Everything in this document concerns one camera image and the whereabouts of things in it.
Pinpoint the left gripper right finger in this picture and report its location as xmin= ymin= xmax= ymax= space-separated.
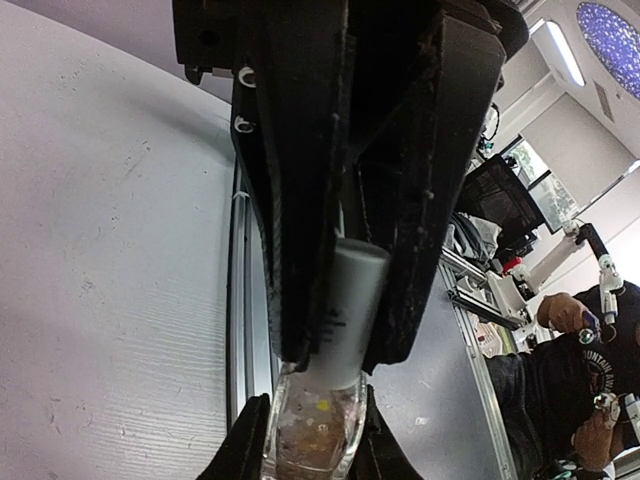
xmin=352 ymin=385 xmax=418 ymax=480

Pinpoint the black computer monitor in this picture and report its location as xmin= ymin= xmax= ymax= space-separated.
xmin=456 ymin=155 xmax=545 ymax=236

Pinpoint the aluminium front rail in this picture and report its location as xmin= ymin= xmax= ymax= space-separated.
xmin=225 ymin=156 xmax=281 ymax=427

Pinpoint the white nail polish cap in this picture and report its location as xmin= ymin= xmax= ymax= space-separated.
xmin=306 ymin=238 xmax=390 ymax=390

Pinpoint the person in dark shirt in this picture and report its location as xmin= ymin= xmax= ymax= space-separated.
xmin=486 ymin=282 xmax=639 ymax=479

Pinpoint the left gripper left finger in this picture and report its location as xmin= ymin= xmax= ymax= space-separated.
xmin=197 ymin=394 xmax=270 ymax=480

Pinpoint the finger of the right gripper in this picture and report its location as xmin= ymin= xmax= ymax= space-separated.
xmin=352 ymin=9 xmax=505 ymax=373
xmin=230 ymin=0 xmax=351 ymax=374

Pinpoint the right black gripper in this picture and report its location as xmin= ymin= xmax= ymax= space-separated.
xmin=172 ymin=1 xmax=529 ymax=85

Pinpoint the clear nail polish bottle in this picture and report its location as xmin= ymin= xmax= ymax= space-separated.
xmin=260 ymin=371 xmax=368 ymax=479

